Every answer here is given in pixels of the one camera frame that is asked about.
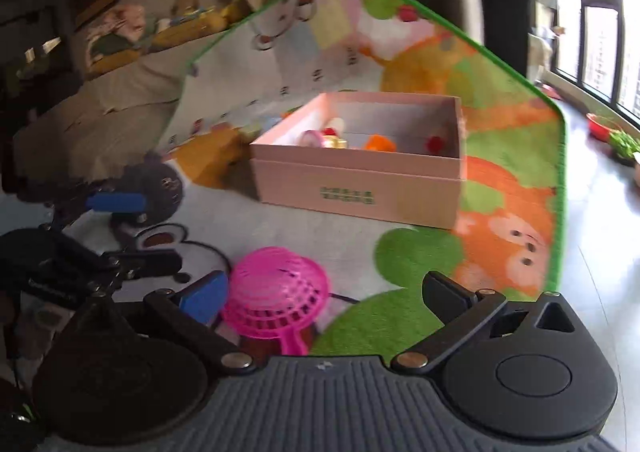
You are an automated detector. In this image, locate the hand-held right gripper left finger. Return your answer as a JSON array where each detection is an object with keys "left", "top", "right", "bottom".
[{"left": 55, "top": 271, "right": 253, "bottom": 375}]

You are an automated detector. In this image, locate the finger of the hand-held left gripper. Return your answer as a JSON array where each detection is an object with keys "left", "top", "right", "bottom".
[
  {"left": 100, "top": 250, "right": 183, "bottom": 283},
  {"left": 47, "top": 179, "right": 147, "bottom": 228}
]

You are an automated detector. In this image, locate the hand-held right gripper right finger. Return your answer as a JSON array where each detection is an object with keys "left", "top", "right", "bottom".
[{"left": 392, "top": 271, "right": 586, "bottom": 369}]

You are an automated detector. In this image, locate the pink plastic toy basket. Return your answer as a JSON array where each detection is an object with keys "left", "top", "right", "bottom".
[{"left": 221, "top": 246, "right": 331, "bottom": 357}]

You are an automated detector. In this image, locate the pink cardboard box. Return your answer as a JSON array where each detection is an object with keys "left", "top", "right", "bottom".
[{"left": 249, "top": 92, "right": 468, "bottom": 231}]

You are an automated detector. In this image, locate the orange plastic toy pot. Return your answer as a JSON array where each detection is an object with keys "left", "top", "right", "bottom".
[{"left": 362, "top": 133, "right": 397, "bottom": 153}]

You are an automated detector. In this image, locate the pink toy fries holder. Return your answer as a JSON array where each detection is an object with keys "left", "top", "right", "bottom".
[{"left": 301, "top": 129, "right": 348, "bottom": 149}]

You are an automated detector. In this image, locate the beige covered sofa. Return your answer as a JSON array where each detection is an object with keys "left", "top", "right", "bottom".
[{"left": 12, "top": 49, "right": 201, "bottom": 183}]

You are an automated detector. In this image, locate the cartoon printed play mat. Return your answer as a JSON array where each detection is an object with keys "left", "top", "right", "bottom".
[{"left": 0, "top": 0, "right": 568, "bottom": 358}]

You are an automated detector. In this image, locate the yellow cushion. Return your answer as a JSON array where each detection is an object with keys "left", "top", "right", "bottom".
[{"left": 87, "top": 44, "right": 146, "bottom": 75}]

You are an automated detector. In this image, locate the pile of clothes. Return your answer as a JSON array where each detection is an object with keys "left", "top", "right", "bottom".
[{"left": 85, "top": 4, "right": 151, "bottom": 58}]

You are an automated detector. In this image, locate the long yellow plush toy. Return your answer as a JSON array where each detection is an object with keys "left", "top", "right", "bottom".
[{"left": 150, "top": 12, "right": 236, "bottom": 50}]

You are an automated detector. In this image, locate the red flower pot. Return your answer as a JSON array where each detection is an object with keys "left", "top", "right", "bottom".
[{"left": 586, "top": 113, "right": 621, "bottom": 140}]

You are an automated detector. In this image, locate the dark pot of green plants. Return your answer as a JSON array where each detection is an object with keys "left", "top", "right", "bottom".
[{"left": 609, "top": 129, "right": 640, "bottom": 165}]

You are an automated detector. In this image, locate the black framed window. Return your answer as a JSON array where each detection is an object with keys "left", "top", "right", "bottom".
[{"left": 525, "top": 0, "right": 640, "bottom": 133}]

